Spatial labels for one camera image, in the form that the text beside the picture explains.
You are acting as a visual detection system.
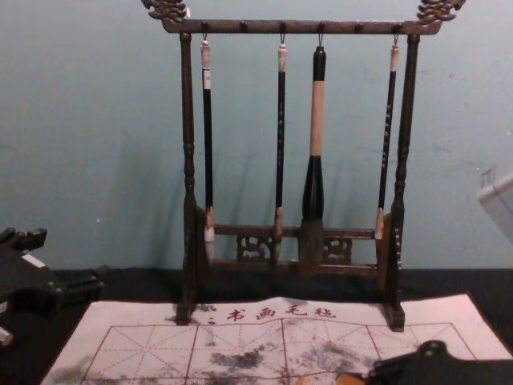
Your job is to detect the dark wooden brush rack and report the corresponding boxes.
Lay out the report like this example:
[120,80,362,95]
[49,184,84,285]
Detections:
[140,0,468,333]

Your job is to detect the thick brush with beige handle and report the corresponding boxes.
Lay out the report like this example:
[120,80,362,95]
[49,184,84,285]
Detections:
[297,44,328,278]

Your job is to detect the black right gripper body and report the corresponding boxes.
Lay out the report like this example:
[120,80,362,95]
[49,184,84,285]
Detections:
[415,339,513,385]

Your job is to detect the thin black calligraphy brush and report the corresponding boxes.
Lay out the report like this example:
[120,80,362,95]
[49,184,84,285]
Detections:
[374,43,402,241]
[273,42,290,265]

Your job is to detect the white felt mat, red grid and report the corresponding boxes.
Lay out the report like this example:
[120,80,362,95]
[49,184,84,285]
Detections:
[39,294,513,385]

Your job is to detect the thin brush with paper label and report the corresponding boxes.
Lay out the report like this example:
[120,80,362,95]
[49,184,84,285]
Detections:
[199,38,216,266]

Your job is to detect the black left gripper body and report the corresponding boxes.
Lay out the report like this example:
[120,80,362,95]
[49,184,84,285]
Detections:
[0,239,66,324]

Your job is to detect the black table cloth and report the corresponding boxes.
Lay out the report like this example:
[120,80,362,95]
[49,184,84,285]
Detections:
[0,264,513,385]

